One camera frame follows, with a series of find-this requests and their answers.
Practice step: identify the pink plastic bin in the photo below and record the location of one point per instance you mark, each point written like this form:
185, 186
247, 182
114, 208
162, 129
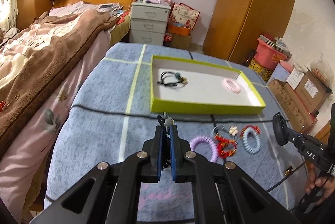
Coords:
267, 56

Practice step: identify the green shallow cardboard tray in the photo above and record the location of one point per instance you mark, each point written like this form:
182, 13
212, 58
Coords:
186, 86

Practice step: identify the open cardboard box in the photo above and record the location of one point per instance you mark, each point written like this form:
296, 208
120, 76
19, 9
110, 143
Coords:
302, 103

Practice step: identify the grey hair tie white flower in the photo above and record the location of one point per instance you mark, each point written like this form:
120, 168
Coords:
232, 131

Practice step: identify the yellow patterned tin box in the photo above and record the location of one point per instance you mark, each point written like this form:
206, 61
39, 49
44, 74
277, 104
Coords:
262, 71

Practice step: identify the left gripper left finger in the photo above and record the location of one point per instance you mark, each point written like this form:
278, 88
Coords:
151, 172

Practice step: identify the orange box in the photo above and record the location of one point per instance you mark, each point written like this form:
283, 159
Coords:
178, 30

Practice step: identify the white three-drawer nightstand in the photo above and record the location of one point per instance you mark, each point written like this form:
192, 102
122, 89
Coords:
148, 23

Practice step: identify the cola bottle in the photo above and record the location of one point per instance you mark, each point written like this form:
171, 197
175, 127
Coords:
167, 39

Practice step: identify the large wooden wardrobe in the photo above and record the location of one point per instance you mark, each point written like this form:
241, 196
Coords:
237, 24

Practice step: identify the person's right hand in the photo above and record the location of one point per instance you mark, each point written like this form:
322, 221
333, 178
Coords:
327, 183

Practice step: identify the red cord bracelet gold beads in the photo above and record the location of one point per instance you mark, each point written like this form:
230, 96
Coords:
250, 129

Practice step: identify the pink floral bed sheet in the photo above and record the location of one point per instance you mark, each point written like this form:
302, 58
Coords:
23, 164

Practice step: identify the brown blanket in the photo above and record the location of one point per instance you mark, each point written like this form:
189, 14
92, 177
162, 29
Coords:
37, 60

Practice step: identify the patterned window curtain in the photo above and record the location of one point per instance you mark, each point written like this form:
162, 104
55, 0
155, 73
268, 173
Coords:
9, 13

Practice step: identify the red patterned gift bag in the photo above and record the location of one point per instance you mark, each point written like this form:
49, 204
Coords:
184, 16

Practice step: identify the brown cardboard box under bag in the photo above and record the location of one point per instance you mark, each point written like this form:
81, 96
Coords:
180, 41

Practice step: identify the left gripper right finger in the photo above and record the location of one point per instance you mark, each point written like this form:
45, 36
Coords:
181, 167

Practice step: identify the black hair tie grey bead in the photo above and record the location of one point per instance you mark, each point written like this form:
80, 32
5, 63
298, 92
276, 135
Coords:
166, 121

